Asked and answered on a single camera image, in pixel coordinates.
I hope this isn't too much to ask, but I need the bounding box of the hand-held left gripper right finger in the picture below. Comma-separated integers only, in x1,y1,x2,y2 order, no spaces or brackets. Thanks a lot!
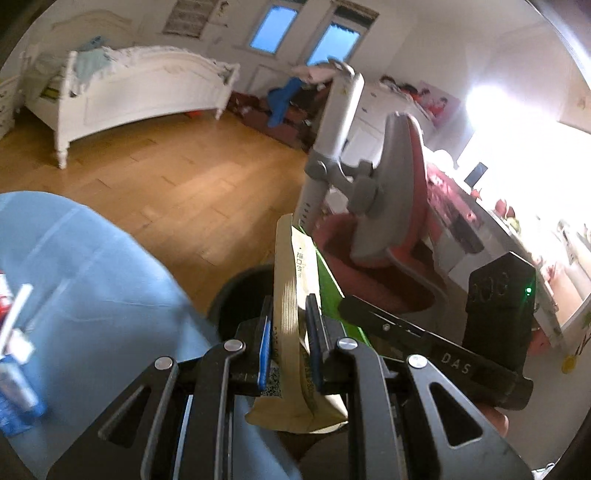
305,294,536,480

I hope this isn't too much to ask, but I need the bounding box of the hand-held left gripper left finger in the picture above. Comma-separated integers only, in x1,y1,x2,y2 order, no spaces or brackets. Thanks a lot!
46,295,274,480

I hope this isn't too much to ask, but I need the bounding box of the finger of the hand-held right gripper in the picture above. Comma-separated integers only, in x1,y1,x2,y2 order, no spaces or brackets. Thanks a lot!
338,295,432,358

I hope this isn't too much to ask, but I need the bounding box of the black trash bin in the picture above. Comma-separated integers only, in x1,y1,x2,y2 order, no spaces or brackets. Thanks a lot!
207,265,278,344

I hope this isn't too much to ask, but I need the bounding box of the green packet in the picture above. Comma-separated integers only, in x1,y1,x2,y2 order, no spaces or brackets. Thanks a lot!
311,240,370,347

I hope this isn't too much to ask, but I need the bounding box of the beige paper packet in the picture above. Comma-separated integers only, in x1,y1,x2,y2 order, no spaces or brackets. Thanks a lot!
245,213,349,435

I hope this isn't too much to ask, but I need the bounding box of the person's right hand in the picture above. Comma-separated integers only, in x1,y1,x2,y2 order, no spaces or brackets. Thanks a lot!
478,404,509,440

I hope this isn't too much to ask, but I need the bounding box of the yellow toy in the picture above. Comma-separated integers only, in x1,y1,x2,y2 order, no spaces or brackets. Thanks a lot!
561,342,585,374

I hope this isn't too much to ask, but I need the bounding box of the white desk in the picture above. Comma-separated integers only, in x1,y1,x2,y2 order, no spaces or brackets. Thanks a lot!
425,148,591,356

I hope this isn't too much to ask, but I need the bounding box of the grey and red chair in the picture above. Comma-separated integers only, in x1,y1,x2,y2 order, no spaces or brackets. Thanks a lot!
295,60,451,324

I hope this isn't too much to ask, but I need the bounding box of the blue tablecloth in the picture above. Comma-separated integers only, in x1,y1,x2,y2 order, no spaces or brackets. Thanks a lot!
0,191,305,480

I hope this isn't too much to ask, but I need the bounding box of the white cabinet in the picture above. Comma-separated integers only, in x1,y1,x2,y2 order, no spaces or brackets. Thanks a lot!
344,83,437,167

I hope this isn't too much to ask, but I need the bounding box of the brown low cabinet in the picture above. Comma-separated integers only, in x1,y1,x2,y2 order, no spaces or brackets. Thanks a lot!
228,90,319,151

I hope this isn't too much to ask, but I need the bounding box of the blue and white tube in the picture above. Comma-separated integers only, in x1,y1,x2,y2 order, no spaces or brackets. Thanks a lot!
0,330,47,430

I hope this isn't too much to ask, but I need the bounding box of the blue garment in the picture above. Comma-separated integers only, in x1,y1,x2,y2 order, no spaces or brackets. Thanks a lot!
267,76,305,129

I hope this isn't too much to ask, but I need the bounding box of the white strip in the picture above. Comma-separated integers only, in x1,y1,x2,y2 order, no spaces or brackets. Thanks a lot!
0,284,35,356

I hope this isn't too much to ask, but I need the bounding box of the red packet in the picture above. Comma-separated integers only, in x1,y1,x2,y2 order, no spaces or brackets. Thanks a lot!
0,272,14,333

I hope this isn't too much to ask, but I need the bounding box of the pink clothes pile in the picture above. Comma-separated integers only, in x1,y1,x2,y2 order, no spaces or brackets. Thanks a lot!
291,60,345,84

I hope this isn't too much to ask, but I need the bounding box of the wide window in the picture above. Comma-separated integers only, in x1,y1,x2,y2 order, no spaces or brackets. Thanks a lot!
307,21,365,70

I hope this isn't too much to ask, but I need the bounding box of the white bed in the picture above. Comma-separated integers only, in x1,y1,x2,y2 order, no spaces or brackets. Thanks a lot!
21,11,241,169

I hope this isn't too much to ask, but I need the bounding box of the narrow window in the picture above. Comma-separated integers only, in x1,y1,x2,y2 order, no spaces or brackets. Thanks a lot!
249,4,298,54

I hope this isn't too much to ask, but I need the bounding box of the teal blanket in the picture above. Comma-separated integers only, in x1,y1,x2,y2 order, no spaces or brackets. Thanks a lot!
74,39,116,81

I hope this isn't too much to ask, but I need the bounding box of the patterned window blind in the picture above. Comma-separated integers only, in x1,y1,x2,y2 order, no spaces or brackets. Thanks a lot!
164,0,220,37

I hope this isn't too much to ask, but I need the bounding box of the white nightstand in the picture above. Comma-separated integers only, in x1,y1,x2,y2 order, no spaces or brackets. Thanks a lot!
0,76,17,137

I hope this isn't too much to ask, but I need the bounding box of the wall poster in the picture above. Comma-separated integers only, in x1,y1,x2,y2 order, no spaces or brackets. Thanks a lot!
416,80,462,123

